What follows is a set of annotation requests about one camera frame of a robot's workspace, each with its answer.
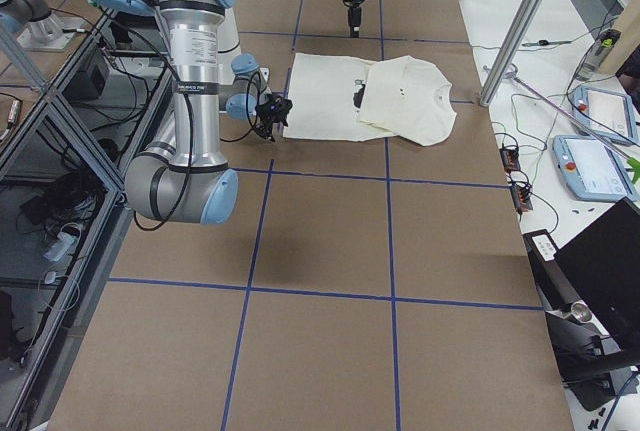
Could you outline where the cream long-sleeve printed shirt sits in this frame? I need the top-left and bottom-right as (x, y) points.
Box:
(284, 53), (457, 146)

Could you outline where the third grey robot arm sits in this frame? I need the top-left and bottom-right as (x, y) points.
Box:
(1, 0), (76, 51)

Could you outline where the grabber reach tool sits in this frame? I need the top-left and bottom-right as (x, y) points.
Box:
(501, 63), (639, 184)

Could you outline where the orange black connector module far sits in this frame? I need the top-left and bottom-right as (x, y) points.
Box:
(499, 146), (521, 173)

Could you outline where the orange black connector module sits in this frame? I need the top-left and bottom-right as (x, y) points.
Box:
(509, 182), (533, 215)
(499, 146), (521, 173)

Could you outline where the orange black connector module near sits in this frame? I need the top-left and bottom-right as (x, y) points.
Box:
(509, 182), (533, 215)

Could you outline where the teach pendant far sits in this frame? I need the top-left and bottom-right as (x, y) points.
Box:
(569, 86), (639, 145)

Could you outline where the teach pendant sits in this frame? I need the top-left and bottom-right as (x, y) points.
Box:
(569, 86), (639, 145)
(552, 135), (639, 203)

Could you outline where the teach pendant near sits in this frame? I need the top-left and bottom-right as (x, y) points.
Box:
(552, 135), (639, 203)

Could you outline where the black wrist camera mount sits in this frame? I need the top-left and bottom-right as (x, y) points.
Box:
(252, 119), (275, 142)

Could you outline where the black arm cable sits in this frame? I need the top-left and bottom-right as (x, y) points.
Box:
(134, 25), (274, 232)

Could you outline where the green strap wristwatch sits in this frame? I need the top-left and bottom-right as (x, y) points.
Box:
(521, 39), (573, 48)

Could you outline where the aluminium frame post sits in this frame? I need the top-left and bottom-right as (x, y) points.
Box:
(479, 0), (542, 107)

